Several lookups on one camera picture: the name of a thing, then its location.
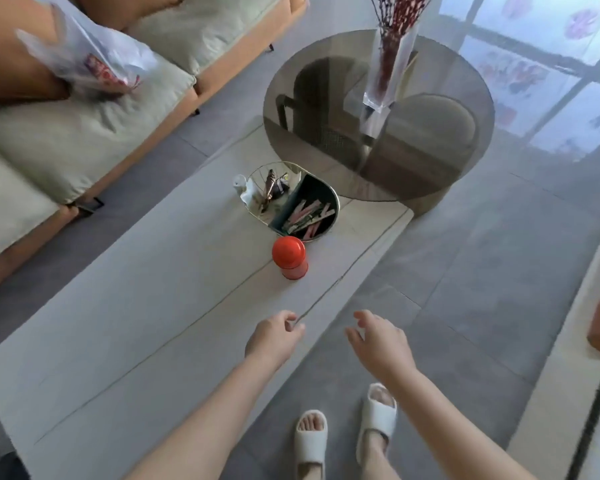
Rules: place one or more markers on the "person's right hand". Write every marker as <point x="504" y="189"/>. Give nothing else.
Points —
<point x="387" y="347"/>

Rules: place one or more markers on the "person's left hand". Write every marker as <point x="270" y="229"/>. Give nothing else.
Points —
<point x="270" y="337"/>

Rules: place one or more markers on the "person's right thumb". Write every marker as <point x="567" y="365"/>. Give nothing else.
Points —
<point x="355" y="338"/>

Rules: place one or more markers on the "person's left fingers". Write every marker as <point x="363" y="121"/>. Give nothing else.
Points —
<point x="291" y="324"/>

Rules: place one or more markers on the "person's left forearm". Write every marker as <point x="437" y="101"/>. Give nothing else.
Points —
<point x="205" y="424"/>

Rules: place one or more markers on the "person's right forearm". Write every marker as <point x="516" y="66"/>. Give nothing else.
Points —
<point x="450" y="429"/>

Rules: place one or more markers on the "red round canister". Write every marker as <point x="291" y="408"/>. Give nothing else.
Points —
<point x="290" y="257"/>

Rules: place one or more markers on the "white right slipper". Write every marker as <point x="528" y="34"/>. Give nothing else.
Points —
<point x="382" y="417"/>

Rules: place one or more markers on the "white slipper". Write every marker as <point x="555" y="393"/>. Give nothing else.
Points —
<point x="307" y="447"/>
<point x="382" y="417"/>

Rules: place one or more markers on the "person's left foot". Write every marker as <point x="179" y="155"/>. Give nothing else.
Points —
<point x="311" y="425"/>

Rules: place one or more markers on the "bunch of pink stick packets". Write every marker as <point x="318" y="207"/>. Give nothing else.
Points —
<point x="310" y="217"/>

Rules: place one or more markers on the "person's right leg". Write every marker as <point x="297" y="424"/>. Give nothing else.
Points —
<point x="377" y="454"/>

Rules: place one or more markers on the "white left slipper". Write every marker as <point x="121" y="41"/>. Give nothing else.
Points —
<point x="307" y="447"/>

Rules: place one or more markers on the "teal open box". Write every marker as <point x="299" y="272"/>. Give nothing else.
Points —
<point x="302" y="187"/>

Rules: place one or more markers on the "metal-rimmed glass tray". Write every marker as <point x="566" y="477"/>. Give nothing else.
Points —
<point x="260" y="187"/>

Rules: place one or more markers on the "small white figurine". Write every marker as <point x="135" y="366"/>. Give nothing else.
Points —
<point x="239" y="185"/>

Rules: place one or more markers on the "round smoked glass table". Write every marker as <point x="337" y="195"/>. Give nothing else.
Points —
<point x="430" y="144"/>

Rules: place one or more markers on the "clear glass vase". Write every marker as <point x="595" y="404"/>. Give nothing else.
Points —
<point x="380" y="89"/>

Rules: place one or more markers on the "black floor grille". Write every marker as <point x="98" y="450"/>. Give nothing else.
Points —
<point x="592" y="424"/>

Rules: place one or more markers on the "orange sofa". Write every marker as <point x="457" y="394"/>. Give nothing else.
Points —
<point x="25" y="239"/>

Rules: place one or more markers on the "large pale green seat cushion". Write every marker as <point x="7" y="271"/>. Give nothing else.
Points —
<point x="75" y="144"/>

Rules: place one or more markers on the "red dried branches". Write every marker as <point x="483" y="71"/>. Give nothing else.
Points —
<point x="395" y="24"/>

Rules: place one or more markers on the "clear plastic bag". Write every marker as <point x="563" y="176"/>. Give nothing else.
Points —
<point x="97" y="54"/>

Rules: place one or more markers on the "orange throw pillow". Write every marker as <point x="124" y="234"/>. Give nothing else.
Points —
<point x="125" y="7"/>
<point x="10" y="59"/>

